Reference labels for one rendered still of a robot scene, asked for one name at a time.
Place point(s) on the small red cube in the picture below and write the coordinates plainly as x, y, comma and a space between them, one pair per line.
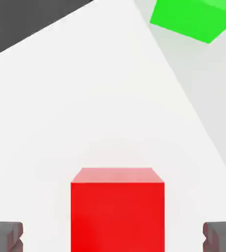
117, 212

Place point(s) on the small green cube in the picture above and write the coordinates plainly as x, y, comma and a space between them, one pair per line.
191, 17

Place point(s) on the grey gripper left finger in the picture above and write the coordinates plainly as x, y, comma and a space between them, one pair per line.
3, 236

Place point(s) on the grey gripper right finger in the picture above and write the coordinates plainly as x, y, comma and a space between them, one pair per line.
223, 236

